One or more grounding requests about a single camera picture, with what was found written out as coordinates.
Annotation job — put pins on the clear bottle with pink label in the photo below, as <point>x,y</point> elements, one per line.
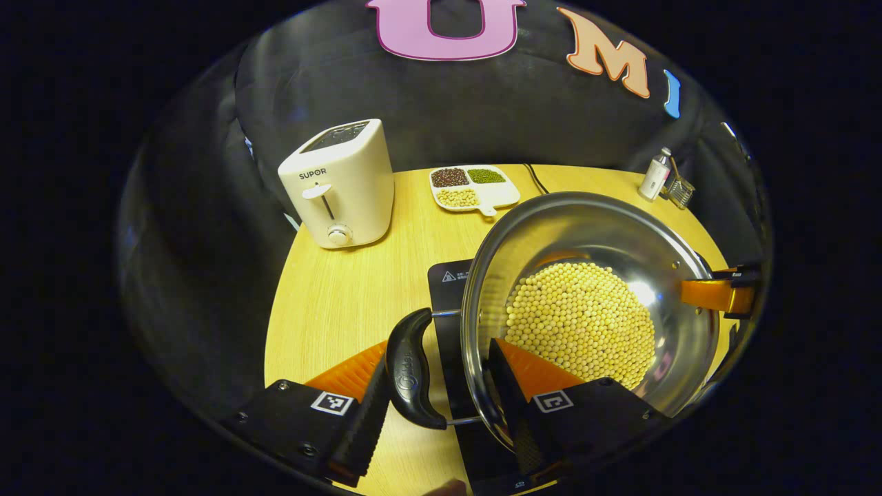
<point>653,180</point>

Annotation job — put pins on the black induction cooktop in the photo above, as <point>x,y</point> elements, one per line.
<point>448,282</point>

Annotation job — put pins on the pile of red beans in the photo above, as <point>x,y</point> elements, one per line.
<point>450,177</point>

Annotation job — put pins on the stainless steel pot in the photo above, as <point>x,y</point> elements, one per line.
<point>586,227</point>

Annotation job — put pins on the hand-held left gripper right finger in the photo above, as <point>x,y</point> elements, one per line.
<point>517,406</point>

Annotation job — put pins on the pile of green beans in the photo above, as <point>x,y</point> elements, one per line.
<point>486,176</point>

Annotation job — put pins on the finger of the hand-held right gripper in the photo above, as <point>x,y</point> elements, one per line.
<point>710,295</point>

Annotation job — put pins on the wooden spoon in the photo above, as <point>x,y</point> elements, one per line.
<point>674,167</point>

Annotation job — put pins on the white toaster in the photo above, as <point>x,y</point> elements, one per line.
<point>358,186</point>

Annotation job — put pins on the white divided dish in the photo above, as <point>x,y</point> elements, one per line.
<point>499,196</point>

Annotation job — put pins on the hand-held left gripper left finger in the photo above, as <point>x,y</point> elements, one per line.
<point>368,420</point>

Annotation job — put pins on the large pile of soybeans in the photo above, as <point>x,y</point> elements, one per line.
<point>579,324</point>

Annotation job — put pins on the small pile of soybeans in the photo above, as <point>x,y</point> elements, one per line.
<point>457,198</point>

